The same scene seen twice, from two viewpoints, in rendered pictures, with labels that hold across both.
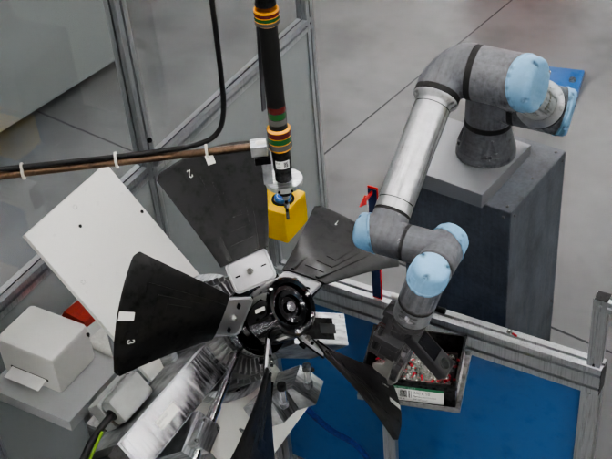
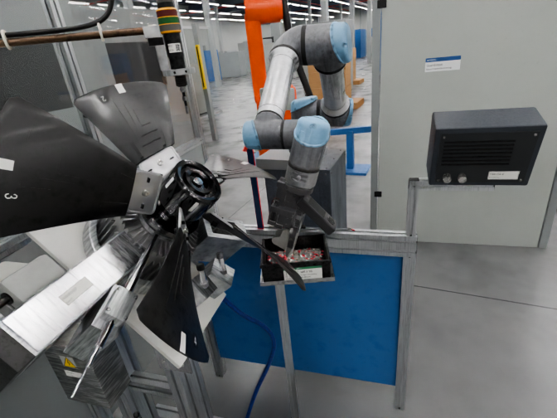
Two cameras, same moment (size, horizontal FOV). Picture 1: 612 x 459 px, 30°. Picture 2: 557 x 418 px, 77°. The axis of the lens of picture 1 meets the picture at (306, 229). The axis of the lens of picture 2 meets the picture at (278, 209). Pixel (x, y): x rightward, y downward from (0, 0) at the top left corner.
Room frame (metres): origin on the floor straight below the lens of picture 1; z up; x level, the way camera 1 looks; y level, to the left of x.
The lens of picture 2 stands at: (0.88, 0.06, 1.47)
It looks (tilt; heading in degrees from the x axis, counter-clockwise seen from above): 25 degrees down; 346
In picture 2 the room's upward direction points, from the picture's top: 6 degrees counter-clockwise
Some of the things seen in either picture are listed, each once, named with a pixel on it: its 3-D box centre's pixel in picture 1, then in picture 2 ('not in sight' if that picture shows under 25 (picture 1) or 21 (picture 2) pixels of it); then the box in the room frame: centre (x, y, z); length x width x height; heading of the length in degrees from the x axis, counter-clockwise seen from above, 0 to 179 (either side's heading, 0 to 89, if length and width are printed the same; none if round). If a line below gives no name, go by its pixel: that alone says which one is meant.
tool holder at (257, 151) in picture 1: (276, 162); (170, 51); (1.74, 0.04, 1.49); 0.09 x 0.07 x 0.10; 92
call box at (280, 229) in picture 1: (269, 210); not in sight; (2.20, 0.09, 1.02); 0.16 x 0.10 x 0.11; 57
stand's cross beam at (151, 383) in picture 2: not in sight; (157, 384); (1.74, 0.29, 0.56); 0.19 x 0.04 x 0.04; 57
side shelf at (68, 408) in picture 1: (78, 357); not in sight; (1.94, 0.56, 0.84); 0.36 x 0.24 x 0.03; 147
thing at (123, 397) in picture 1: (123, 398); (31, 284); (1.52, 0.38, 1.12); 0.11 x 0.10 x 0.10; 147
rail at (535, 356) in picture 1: (418, 319); (288, 237); (1.99, -0.25, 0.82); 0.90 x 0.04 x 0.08; 57
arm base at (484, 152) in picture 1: (486, 134); not in sight; (2.34, -0.47, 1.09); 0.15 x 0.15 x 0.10
